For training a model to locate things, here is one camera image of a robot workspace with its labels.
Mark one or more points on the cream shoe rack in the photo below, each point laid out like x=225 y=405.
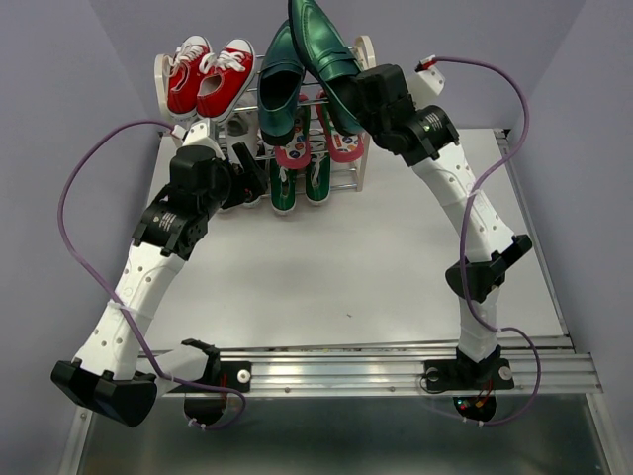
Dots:
x=363 y=51

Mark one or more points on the pink slide sandal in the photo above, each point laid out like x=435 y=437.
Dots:
x=296 y=154
x=341 y=148

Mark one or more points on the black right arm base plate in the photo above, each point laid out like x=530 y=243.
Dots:
x=445 y=375

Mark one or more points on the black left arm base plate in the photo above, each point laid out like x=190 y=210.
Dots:
x=230 y=374

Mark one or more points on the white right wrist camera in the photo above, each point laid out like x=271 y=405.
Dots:
x=427 y=84

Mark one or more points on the red sneaker left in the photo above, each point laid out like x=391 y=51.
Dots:
x=185 y=76

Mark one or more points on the red sneaker right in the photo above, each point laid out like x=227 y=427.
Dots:
x=225 y=77

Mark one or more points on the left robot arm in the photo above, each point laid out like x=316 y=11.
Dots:
x=115 y=374

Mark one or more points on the dark green loafer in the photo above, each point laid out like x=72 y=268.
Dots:
x=327 y=58
x=279 y=84

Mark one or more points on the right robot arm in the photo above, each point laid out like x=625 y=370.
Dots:
x=430 y=145

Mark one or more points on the aluminium table edge rail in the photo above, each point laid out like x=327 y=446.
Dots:
x=376 y=371

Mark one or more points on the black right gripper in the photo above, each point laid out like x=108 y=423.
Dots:
x=360 y=114

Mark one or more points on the white sneaker right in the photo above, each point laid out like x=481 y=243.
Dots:
x=243 y=127

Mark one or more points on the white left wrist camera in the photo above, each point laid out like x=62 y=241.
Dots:
x=203 y=133

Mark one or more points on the red sneaker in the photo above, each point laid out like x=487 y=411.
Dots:
x=185 y=76
x=225 y=77

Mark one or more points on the green canvas sneaker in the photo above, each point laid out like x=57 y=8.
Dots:
x=317 y=178
x=282 y=189

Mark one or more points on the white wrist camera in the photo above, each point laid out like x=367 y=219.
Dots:
x=427 y=84
x=203 y=133

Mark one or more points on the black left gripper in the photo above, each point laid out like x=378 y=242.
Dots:
x=248 y=184

